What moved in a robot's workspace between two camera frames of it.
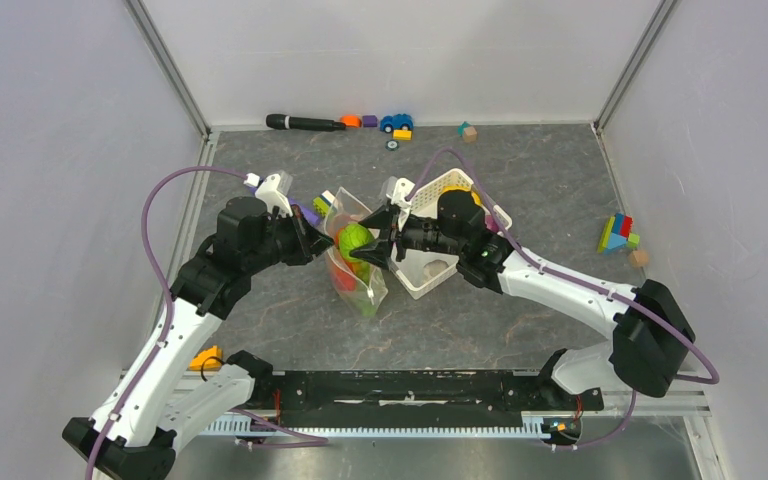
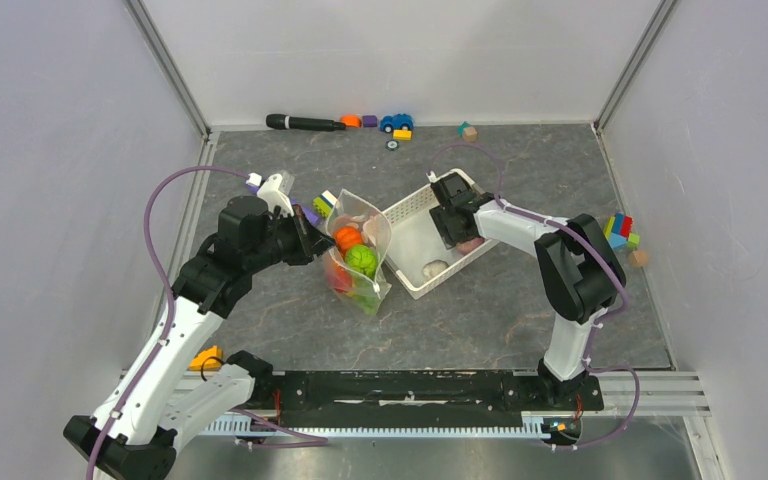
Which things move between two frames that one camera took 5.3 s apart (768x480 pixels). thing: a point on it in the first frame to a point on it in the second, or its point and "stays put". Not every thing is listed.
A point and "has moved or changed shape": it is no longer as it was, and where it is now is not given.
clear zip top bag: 362,285 stays put
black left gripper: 310,240 stays put
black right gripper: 378,252 to 441,218
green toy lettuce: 353,236 has moved or changed shape
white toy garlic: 432,269 stays put
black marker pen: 281,121 stays put
